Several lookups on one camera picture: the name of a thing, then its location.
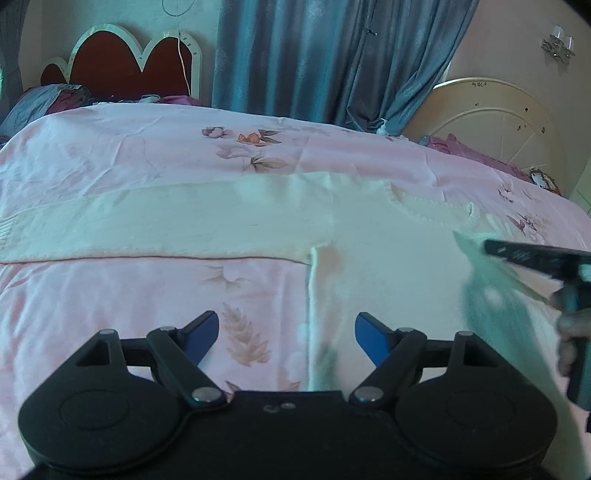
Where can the red heart-shaped headboard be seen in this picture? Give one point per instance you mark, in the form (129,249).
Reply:
(109,61)

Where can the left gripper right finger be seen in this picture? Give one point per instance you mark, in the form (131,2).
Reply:
(455,403)

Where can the right hand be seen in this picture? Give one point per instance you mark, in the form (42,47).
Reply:
(567,351)

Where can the pink floral bed sheet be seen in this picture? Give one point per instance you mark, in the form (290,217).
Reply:
(138,152)

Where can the white knit sweater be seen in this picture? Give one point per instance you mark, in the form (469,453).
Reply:
(369,247)

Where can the wall lamp sconce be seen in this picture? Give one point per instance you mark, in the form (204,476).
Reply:
(559,45)

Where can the blue curtain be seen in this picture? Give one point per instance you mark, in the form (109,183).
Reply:
(363,65)

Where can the purple quilted blanket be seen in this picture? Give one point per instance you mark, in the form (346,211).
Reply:
(453,146)

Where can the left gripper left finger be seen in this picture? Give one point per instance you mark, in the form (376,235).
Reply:
(117,400)

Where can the cream round footboard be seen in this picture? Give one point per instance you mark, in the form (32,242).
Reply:
(496,118)

